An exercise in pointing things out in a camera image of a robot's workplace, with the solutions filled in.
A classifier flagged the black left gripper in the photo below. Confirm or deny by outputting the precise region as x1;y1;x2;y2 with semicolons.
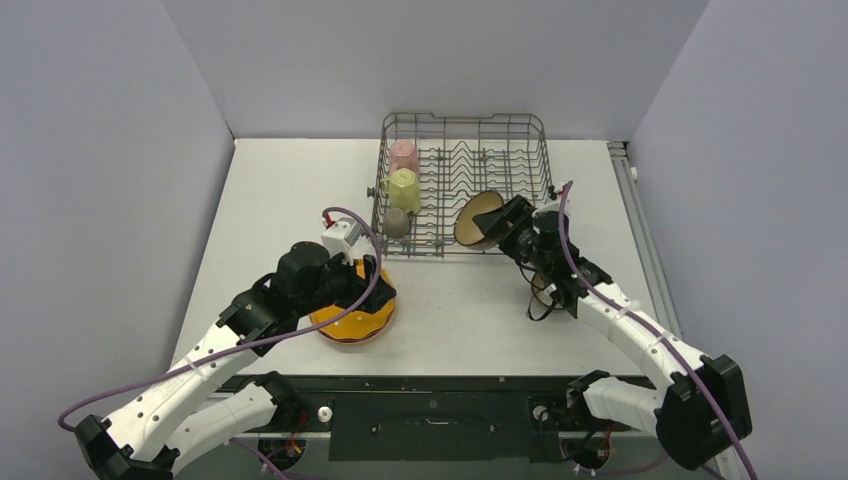
296;247;394;317

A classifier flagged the brown ceramic bowl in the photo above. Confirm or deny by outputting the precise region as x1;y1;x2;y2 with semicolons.
453;190;504;251
531;273;556;308

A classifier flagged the small grey-green cup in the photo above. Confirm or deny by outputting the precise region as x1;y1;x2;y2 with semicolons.
383;207;411;239

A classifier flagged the grey wire dish rack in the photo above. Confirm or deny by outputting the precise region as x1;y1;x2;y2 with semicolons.
367;112;552;257

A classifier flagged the pale yellow mug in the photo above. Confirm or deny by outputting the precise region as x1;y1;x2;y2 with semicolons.
380;168;421;214

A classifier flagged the pink mug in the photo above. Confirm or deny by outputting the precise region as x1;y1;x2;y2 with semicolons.
388;140;419;175

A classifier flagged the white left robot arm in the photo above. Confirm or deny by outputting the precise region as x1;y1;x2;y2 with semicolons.
73;241;396;479

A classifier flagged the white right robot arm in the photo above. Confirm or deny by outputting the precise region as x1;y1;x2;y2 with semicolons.
454;191;753;470

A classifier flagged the orange polka dot plate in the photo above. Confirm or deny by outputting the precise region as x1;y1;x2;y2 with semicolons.
308;255;397;344

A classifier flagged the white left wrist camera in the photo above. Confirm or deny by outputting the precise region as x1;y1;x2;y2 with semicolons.
320;217;364;265

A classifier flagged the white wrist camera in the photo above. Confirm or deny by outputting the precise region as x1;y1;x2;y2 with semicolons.
320;217;364;265
532;180;573;217

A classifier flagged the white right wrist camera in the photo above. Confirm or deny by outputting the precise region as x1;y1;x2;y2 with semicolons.
532;180;573;217

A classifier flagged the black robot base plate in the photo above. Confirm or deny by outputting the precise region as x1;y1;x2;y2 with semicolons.
255;375;606;463

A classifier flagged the aluminium frame rail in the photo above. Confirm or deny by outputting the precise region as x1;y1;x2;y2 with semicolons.
606;141;682;334

